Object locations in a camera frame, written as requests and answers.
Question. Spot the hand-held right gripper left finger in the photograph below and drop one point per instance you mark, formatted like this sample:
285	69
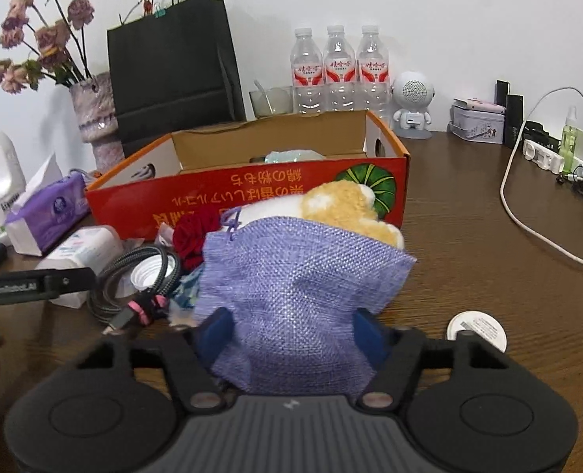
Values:
216	335

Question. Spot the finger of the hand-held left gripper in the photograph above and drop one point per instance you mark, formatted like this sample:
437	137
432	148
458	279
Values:
70	281

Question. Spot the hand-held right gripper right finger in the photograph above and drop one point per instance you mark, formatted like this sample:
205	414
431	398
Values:
370	337

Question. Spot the purple burlap pouch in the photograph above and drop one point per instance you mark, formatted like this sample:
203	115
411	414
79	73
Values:
296	295

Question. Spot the white round jar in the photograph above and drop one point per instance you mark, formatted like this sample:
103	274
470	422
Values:
478	327

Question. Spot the orange cardboard box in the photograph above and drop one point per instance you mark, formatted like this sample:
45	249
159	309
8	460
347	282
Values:
272	180

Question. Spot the white wet wipes pack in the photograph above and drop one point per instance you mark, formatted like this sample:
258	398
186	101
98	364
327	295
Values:
80	251

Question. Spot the blue patterned cloth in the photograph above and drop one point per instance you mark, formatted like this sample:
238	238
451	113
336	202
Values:
188	289

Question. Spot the purple tissue pack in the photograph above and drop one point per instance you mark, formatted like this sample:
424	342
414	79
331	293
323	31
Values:
50	217

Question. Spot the red artificial rose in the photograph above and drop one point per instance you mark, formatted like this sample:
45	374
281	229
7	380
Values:
193	241

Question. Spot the white and yellow plush toy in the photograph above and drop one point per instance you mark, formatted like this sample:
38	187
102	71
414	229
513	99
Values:
340	207

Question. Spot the textured purple vase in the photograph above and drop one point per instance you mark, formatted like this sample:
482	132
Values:
94	108

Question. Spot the light blue packet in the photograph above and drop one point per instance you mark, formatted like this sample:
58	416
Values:
291	156

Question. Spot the grey tin box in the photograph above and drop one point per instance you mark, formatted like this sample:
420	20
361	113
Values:
476	128

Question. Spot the dried flower bouquet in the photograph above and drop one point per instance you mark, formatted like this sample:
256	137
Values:
50	39

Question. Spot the white spoon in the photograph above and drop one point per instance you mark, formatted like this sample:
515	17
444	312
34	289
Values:
261	91

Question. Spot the white power strip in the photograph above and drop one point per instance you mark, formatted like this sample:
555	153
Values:
542	157

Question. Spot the white robot-shaped speaker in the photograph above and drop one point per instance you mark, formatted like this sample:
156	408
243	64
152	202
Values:
412	91

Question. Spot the pink case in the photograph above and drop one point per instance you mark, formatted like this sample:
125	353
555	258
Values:
483	106

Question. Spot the tall black box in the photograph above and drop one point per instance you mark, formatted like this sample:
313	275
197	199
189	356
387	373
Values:
513	120

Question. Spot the black adapter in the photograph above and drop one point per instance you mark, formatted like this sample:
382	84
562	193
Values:
537	133

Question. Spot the clear water bottle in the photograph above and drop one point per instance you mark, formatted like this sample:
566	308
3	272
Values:
339	71
305	74
373	71

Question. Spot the small black box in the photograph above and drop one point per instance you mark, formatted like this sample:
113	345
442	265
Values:
502	91

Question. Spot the green spray bottle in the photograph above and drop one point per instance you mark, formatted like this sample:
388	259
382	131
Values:
569	140

